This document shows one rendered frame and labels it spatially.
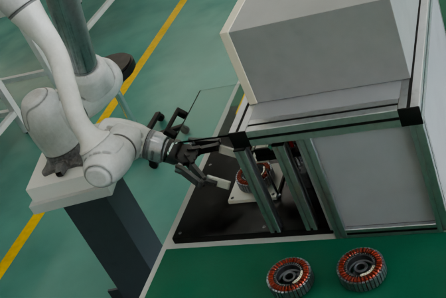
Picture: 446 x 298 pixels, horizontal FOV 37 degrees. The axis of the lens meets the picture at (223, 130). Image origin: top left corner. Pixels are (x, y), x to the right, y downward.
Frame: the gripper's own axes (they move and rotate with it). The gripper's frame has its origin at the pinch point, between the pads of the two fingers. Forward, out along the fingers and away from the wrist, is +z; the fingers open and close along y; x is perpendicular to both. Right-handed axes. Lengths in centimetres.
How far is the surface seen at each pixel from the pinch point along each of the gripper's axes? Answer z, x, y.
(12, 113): -178, -176, -172
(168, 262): -9.0, -15.2, 27.2
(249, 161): 6.2, 24.1, 20.7
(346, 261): 35, 14, 33
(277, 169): 12.5, 0.9, -4.1
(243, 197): 5.7, -3.0, 6.8
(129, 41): -139, -176, -290
